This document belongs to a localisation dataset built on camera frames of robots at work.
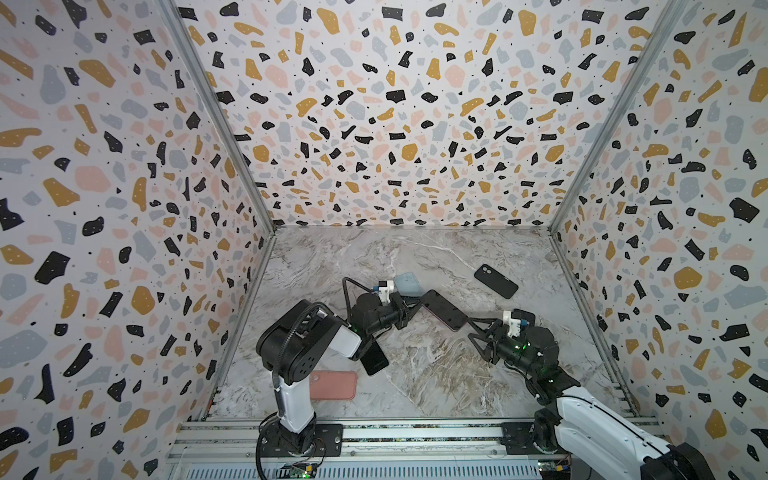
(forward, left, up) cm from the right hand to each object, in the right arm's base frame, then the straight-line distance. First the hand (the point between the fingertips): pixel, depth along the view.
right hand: (465, 324), depth 78 cm
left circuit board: (-31, +40, -15) cm, 53 cm away
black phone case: (+25, -17, -17) cm, 35 cm away
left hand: (+8, +10, 0) cm, 12 cm away
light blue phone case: (+23, +15, -17) cm, 32 cm away
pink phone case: (-11, +36, -16) cm, 41 cm away
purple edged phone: (+7, +4, -5) cm, 10 cm away
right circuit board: (-29, -18, -16) cm, 38 cm away
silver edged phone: (-3, +25, -18) cm, 31 cm away
